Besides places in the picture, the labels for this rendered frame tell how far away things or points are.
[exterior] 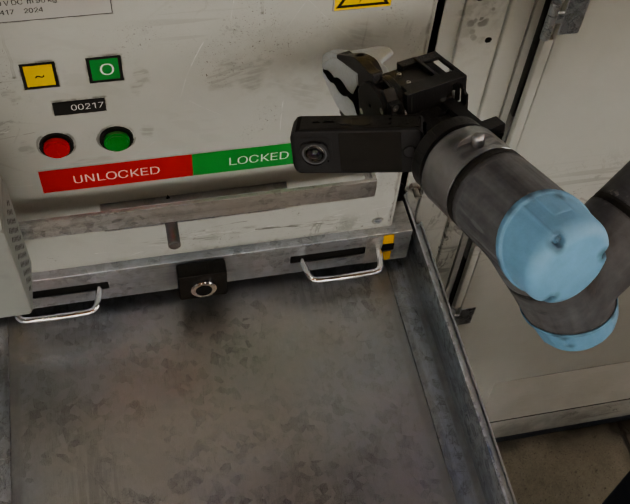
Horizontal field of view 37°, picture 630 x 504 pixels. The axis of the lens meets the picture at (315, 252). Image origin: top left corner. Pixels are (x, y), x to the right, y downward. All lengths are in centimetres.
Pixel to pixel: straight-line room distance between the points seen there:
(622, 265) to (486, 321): 78
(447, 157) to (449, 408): 46
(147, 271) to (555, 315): 55
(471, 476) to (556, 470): 100
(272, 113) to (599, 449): 137
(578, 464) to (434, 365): 100
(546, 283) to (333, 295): 56
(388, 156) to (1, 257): 39
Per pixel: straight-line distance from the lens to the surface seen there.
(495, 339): 162
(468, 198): 72
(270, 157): 103
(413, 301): 121
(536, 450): 211
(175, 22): 88
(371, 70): 83
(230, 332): 117
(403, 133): 78
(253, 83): 95
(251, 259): 116
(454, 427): 113
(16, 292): 99
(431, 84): 83
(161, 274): 116
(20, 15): 87
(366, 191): 105
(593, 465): 214
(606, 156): 128
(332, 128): 79
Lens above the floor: 186
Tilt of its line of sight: 54 degrees down
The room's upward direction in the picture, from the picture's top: 6 degrees clockwise
